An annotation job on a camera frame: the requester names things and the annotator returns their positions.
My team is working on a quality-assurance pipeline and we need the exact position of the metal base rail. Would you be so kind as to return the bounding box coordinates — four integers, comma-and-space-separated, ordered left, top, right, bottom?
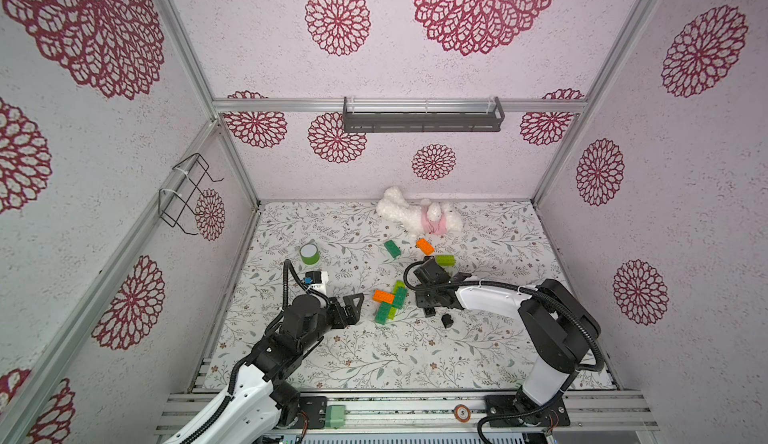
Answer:
155, 388, 661, 444

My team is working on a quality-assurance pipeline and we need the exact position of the white pink plush toy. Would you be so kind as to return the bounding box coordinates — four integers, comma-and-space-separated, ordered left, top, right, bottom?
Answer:
376, 187, 463, 237

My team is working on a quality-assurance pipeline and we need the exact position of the green tape roll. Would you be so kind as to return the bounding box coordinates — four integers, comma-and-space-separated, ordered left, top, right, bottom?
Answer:
299, 243, 320, 266

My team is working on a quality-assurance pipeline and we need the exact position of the black wall shelf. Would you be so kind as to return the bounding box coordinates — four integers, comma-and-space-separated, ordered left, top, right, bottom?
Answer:
342, 98, 506, 134

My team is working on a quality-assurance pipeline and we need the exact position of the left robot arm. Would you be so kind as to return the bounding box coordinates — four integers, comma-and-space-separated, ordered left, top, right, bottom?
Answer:
167, 260, 364, 443

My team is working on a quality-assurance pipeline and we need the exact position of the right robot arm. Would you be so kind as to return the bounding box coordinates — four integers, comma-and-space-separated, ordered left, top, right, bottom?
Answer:
402, 257, 605, 414

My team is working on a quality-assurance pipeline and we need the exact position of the green connector block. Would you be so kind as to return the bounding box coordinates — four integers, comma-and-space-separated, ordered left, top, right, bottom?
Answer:
325, 405, 347, 429

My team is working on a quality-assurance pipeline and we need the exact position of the dark green lego brick back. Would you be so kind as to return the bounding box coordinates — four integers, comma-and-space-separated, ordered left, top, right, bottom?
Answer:
384, 240, 402, 259

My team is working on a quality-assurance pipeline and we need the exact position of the lime lego brick back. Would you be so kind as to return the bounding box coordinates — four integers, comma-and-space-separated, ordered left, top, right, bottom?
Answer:
434, 255, 456, 267

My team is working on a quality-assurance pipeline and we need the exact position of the dark green lego brick front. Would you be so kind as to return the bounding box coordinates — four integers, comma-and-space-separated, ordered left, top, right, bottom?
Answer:
374, 302, 392, 325

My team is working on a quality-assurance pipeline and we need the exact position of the orange lego brick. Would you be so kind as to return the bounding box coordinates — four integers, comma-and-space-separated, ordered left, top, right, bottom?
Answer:
372, 290, 395, 305
415, 238, 435, 256

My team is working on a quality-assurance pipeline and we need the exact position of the black wire wall rack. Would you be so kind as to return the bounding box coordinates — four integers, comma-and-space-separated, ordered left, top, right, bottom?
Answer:
156, 152, 223, 237

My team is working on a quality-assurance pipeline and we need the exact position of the dark green lego brick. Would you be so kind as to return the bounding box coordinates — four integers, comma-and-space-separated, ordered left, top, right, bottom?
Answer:
384, 240, 402, 259
374, 302, 392, 325
392, 287, 408, 310

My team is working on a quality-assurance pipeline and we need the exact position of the long lime green lego brick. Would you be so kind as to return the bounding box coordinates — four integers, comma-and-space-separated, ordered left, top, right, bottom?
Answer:
389, 281, 408, 320

